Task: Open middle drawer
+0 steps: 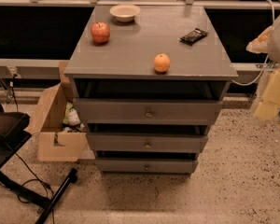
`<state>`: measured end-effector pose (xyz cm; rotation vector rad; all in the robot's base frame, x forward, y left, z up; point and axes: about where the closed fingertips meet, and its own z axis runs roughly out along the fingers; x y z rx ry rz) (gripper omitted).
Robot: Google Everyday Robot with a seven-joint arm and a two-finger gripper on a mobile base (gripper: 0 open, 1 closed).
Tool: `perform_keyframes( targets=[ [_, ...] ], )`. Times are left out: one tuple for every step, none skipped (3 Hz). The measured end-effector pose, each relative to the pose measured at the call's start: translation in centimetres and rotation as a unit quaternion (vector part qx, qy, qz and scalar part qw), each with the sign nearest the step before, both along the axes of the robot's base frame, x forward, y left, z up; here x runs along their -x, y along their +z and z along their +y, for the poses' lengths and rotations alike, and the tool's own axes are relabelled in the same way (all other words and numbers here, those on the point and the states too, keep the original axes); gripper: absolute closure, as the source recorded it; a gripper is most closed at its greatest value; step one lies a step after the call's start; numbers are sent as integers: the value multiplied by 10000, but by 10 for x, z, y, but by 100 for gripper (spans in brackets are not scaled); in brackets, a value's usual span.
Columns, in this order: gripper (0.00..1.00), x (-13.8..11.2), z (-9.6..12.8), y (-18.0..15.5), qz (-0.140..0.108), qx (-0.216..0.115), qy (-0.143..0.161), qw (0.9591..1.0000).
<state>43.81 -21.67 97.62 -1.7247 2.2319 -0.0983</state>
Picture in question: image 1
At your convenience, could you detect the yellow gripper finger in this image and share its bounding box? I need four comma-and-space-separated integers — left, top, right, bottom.
253, 68, 280, 121

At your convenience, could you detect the grey drawer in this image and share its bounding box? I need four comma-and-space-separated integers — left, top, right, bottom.
95, 159, 198, 174
87, 133, 208, 153
74, 98, 222, 125

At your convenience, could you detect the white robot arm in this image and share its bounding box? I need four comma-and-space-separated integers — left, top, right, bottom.
246, 15, 280, 121

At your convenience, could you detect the grey drawer cabinet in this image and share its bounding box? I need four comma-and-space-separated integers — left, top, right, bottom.
65, 6, 237, 161

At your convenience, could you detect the grey top drawer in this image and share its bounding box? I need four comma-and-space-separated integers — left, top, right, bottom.
74, 98, 222, 125

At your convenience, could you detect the grey bottom drawer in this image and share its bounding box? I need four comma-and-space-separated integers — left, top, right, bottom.
95, 159, 198, 174

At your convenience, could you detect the black snack packet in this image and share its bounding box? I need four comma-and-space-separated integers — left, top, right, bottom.
180, 28, 208, 46

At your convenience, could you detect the orange fruit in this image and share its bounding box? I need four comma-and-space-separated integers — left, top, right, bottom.
153, 53, 170, 73

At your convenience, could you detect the white bowl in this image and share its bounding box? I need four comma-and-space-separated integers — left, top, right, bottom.
109, 5, 141, 22

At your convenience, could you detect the red apple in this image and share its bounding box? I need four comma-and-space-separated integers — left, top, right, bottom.
91, 22, 110, 44

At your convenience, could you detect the white green bag in box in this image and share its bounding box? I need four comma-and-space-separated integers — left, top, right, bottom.
63, 102, 80, 126

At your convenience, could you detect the cardboard box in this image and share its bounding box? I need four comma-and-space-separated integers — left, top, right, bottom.
26, 61, 88, 161

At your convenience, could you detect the black stand with tray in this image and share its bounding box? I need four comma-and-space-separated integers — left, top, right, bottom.
0, 104, 77, 224

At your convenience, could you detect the white hanging cable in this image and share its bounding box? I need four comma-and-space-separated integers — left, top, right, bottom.
231, 0, 276, 87

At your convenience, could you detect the black floor cable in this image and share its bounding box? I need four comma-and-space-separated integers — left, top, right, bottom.
13, 152, 56, 224

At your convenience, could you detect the grey metal rail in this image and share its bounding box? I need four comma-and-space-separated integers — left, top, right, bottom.
0, 59, 63, 79

